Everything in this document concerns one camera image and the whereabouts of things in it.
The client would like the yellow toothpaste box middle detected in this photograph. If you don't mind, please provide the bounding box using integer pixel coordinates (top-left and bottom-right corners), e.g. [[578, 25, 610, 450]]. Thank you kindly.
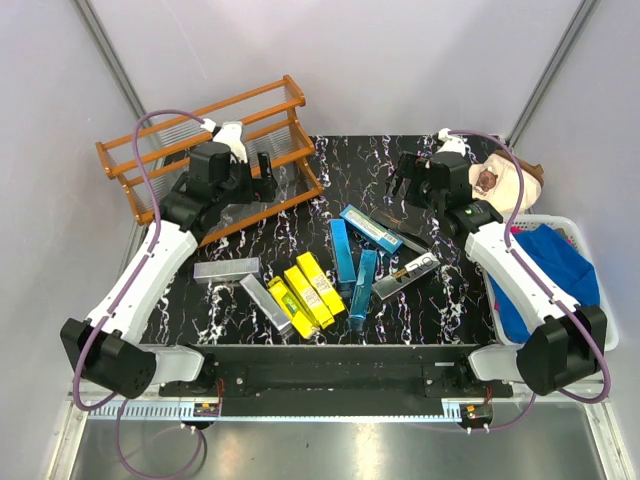
[[284, 266, 334, 329]]

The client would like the orange wooden shelf rack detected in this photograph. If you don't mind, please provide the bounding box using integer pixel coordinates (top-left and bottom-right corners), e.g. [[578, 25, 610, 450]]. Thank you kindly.
[[96, 75, 324, 245]]

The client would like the white plastic basket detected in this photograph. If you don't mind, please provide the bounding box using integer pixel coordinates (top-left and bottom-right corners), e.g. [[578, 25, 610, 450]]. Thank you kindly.
[[483, 214, 620, 350]]

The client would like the silver black toothpaste box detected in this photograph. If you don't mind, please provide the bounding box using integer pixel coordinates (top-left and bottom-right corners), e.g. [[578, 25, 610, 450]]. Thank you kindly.
[[372, 252, 440, 301]]

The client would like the silver toothpaste box flat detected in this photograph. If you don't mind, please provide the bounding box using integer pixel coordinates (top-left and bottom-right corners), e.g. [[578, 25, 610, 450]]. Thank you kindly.
[[193, 257, 261, 284]]

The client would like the yellow toothpaste box right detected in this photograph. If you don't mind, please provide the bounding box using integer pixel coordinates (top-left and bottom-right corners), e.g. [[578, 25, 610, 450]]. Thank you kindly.
[[296, 252, 346, 316]]

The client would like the silver toothpaste box angled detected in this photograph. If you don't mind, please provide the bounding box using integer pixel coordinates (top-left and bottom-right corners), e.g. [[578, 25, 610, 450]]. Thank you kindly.
[[240, 274, 293, 341]]

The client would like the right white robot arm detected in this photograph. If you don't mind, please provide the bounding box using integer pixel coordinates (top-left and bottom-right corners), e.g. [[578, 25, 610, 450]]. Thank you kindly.
[[386, 129, 611, 404]]

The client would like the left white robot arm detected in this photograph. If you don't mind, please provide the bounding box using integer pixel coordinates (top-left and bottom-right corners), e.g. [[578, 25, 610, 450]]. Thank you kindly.
[[60, 119, 277, 411]]

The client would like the blue toothpaste box plain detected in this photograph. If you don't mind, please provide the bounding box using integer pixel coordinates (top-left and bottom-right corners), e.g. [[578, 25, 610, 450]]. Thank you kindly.
[[329, 219, 356, 297]]

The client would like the yellow toothpaste box left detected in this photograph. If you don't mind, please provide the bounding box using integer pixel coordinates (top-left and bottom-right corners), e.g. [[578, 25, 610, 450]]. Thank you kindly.
[[268, 276, 318, 340]]

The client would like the yellow toothpaste box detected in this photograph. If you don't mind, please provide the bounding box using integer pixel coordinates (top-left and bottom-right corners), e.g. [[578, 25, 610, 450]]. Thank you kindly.
[[296, 252, 346, 316], [284, 266, 334, 329], [268, 276, 318, 340]]

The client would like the blue toothpaste box with label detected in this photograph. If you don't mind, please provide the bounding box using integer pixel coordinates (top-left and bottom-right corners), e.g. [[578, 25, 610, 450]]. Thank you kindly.
[[340, 205, 403, 255]]

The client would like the blue cloth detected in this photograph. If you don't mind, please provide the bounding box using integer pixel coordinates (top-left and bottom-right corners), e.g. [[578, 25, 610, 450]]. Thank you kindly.
[[489, 225, 600, 343]]

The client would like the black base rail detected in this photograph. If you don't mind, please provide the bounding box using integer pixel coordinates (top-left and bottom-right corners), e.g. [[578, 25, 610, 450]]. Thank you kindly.
[[160, 345, 513, 420]]

